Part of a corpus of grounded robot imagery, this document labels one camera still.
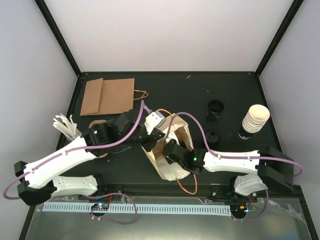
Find cream paper bag with handles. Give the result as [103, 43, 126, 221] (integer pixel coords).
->
[141, 108, 198, 195]

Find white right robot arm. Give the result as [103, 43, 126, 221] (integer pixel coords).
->
[162, 140, 294, 202]

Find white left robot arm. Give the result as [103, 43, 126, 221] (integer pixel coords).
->
[14, 109, 166, 206]

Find black coffee cup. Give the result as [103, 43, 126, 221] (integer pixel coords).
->
[207, 99, 225, 121]

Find flat brown paper bag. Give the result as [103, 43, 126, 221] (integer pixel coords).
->
[80, 78, 104, 116]

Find white stirrers in holder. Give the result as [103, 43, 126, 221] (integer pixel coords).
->
[52, 114, 81, 141]

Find stack of white paper cups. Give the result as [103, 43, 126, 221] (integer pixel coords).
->
[238, 104, 270, 140]

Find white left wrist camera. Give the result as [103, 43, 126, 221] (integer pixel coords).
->
[144, 110, 166, 135]

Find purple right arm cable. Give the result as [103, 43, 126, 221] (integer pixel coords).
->
[167, 112, 305, 223]

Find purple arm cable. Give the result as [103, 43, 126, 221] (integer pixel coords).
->
[167, 112, 305, 223]
[2, 100, 148, 225]

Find brown paper bag with handles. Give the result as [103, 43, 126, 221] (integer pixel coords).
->
[97, 78, 149, 115]

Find white slotted cable duct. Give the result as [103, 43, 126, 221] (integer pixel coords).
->
[42, 202, 231, 217]

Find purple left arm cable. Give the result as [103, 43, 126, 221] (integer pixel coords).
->
[2, 100, 148, 225]

